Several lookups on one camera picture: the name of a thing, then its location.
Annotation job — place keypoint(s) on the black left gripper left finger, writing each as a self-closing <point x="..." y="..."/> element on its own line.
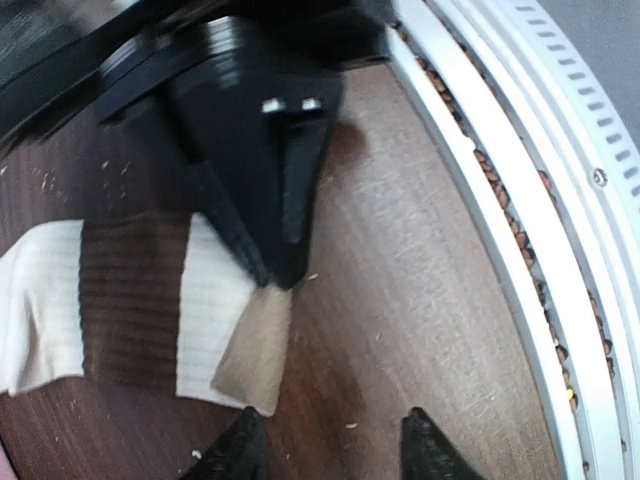
<point x="239" y="453"/>

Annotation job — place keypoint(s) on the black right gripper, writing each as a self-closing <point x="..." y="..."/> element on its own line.
<point x="258" y="138"/>

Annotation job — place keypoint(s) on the front aluminium rail base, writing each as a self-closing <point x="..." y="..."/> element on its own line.
<point x="551" y="176"/>

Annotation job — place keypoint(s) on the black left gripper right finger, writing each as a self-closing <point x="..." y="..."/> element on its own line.
<point x="427" y="453"/>

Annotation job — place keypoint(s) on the beige brown striped sock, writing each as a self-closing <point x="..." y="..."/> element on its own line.
<point x="155" y="301"/>

